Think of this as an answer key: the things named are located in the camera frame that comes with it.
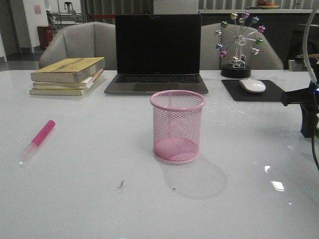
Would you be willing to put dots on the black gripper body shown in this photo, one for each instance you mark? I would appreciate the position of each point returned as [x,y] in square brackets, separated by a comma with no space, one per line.
[306,96]

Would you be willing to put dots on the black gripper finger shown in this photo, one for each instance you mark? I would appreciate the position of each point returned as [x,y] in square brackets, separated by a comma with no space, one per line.
[309,119]

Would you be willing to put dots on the pink highlighter pen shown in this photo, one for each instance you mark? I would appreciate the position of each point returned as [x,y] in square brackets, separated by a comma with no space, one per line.
[36,142]

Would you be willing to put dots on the green highlighter pen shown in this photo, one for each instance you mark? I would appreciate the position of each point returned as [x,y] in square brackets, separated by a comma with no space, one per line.
[316,133]

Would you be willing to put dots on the pink mesh pen holder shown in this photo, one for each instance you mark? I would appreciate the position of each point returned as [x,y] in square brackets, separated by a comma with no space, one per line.
[177,123]

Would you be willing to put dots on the dark chair far right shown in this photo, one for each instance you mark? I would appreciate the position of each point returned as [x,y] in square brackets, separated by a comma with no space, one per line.
[296,43]

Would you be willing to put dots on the black mouse pad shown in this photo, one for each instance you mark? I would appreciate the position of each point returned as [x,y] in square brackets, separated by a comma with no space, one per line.
[272,92]

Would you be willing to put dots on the white computer mouse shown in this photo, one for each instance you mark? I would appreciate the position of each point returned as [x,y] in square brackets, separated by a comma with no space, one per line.
[252,85]

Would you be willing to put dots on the ferris wheel desk ornament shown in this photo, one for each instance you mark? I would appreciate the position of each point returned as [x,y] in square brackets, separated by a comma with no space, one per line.
[238,37]

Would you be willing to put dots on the fruit bowl on counter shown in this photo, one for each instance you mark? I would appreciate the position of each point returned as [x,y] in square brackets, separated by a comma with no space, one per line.
[263,4]

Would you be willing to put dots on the right grey armchair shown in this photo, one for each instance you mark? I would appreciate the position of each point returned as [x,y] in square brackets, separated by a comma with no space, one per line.
[216,51]

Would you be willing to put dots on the grey armchair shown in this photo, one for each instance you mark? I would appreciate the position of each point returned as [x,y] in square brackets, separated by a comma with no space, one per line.
[216,51]
[93,39]

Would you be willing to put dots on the grey open laptop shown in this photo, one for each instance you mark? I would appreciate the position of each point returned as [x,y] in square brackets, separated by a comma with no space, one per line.
[157,52]

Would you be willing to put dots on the left grey armchair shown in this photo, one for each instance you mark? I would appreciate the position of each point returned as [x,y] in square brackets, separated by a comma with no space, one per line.
[93,39]

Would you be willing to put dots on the middle white book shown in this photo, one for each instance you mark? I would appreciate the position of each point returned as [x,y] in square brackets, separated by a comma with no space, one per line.
[83,85]

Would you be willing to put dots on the top yellow book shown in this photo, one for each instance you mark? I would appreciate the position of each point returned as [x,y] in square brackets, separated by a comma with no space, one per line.
[70,70]

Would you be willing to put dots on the yellow book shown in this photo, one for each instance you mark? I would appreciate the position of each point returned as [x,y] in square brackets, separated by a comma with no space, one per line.
[58,92]
[70,70]

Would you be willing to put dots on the bottom yellow book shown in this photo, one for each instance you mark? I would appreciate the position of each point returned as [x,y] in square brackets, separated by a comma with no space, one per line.
[58,92]

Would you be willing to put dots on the red trash bin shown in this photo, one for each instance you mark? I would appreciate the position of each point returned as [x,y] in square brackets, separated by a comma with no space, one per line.
[45,36]

